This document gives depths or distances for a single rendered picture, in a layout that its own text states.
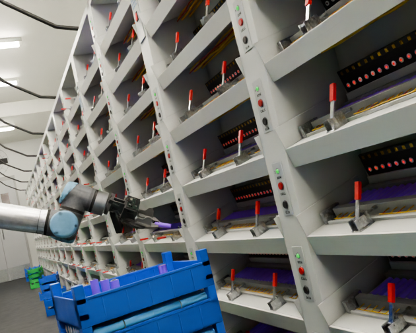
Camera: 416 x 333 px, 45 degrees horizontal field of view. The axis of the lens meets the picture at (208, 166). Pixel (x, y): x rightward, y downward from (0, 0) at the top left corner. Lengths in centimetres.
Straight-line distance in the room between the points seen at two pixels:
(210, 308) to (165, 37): 106
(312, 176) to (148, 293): 43
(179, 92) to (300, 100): 74
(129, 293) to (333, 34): 62
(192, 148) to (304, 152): 78
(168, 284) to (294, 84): 52
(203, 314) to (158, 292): 12
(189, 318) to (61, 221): 77
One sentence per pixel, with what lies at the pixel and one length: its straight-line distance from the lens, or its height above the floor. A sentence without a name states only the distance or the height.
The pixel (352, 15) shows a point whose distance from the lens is 90.
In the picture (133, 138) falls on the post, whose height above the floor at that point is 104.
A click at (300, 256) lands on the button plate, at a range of 114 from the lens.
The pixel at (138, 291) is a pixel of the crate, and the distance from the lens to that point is 105.
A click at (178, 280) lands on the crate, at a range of 108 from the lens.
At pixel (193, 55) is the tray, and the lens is 150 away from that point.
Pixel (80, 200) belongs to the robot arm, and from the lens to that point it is 190.
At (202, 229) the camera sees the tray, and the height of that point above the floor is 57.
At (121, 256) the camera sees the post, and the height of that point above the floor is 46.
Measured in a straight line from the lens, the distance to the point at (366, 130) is 90.
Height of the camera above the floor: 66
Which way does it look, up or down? 4 degrees up
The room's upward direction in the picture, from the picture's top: 13 degrees counter-clockwise
